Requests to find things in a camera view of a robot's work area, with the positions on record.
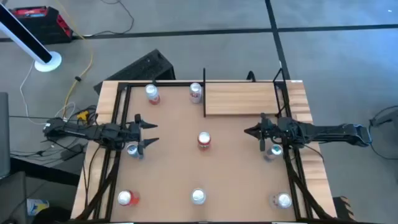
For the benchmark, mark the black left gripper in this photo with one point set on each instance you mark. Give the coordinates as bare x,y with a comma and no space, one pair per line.
133,135

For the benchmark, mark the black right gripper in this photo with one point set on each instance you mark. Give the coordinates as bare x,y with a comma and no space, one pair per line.
276,130

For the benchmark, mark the red Fanta can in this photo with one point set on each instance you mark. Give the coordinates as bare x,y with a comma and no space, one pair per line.
204,139
126,198

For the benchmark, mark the silver Diet Coke can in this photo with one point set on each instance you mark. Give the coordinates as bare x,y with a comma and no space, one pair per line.
283,200
195,91

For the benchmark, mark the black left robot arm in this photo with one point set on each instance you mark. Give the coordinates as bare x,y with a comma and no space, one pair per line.
93,132

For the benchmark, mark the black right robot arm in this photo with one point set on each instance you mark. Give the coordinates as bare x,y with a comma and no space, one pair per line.
329,132

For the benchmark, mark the black perforated crate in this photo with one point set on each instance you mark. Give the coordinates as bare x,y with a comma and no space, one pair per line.
143,67

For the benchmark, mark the yellow connector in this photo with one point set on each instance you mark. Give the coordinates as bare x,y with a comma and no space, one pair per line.
82,115

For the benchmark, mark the black power adapter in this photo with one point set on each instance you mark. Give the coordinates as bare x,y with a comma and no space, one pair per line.
72,152

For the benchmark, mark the black striped step block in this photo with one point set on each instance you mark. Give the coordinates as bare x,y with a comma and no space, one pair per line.
342,211

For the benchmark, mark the white black pole stand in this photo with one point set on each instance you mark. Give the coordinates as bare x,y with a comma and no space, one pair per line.
48,63

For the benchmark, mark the yellow blue white bag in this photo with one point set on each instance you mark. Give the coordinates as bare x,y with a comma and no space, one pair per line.
37,206

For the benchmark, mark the grey cabinet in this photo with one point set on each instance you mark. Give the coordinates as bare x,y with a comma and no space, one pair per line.
3,133

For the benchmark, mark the red black toolbox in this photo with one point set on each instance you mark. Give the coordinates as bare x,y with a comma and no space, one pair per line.
43,29

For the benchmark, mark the wooden shelf with black frame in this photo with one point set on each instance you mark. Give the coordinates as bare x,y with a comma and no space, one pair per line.
239,99

